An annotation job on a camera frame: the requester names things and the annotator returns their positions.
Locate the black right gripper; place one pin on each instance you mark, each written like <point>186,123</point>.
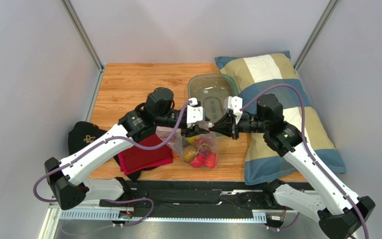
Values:
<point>232,124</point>

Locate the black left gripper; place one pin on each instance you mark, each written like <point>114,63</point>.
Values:
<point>188,132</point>

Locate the brown yellow round fruit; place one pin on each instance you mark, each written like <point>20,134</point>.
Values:
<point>189,154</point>

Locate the clear zip top bag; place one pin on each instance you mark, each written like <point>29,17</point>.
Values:
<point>177,143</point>

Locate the red strawberry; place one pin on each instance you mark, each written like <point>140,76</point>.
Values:
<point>211,160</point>

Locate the yellow banana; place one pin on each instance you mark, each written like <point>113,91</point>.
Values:
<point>191,140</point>

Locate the red grape bunch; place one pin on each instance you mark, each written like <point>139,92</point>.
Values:
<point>203,145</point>

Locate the red apple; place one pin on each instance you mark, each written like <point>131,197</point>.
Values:
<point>198,161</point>

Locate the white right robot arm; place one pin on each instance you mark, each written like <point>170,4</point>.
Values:
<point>338,210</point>

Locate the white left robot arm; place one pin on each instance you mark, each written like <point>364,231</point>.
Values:
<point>149,126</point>

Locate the clear plastic food tray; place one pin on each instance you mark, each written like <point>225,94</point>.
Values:
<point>212,90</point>

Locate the dark red folded cloth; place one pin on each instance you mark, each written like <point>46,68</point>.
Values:
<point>164,150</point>

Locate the black baseball cap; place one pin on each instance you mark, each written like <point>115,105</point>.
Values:
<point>82,134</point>

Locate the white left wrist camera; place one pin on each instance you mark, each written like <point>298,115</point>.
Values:
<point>195,113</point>

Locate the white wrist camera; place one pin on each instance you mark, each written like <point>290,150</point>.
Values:
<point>234,103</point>
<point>195,113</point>

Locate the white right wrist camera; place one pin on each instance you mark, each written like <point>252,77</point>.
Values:
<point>234,103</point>

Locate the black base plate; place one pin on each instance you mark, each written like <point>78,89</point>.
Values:
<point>203,199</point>

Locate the aluminium frame rail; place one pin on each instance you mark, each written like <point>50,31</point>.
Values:
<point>122,212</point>

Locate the right aluminium corner post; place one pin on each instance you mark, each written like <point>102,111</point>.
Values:
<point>315,34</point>

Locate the aluminium corner post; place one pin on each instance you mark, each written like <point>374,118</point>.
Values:
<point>77,23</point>
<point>315,34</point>

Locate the left aluminium corner post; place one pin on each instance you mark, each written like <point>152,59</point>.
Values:
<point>77,23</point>

